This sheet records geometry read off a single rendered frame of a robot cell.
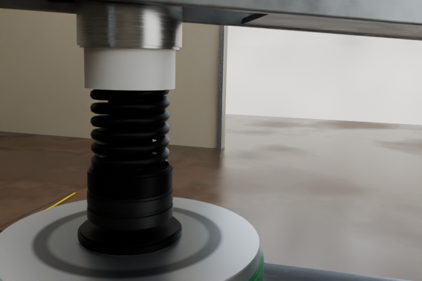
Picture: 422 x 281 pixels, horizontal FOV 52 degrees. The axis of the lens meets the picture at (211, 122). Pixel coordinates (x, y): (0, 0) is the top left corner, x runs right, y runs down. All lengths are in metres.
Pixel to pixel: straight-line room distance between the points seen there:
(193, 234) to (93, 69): 0.16
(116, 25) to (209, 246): 0.18
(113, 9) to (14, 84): 6.33
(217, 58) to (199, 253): 4.94
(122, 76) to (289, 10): 0.12
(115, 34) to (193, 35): 5.04
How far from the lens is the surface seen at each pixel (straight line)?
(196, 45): 5.33
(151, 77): 0.32
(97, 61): 0.33
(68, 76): 6.11
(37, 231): 0.40
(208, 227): 0.39
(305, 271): 0.43
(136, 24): 0.31
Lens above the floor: 1.03
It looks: 8 degrees down
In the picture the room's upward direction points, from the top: 1 degrees clockwise
